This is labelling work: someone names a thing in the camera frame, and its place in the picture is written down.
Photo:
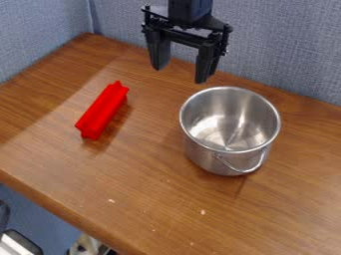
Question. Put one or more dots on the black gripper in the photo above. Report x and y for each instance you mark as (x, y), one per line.
(188, 14)

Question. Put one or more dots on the metal pot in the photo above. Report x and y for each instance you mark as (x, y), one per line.
(230, 125)

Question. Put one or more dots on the red plastic block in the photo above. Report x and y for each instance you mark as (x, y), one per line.
(97, 115)

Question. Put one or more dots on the white object under table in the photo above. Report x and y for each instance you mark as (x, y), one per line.
(89, 246)

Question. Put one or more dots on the black chair part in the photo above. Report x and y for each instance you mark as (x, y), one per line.
(13, 242)

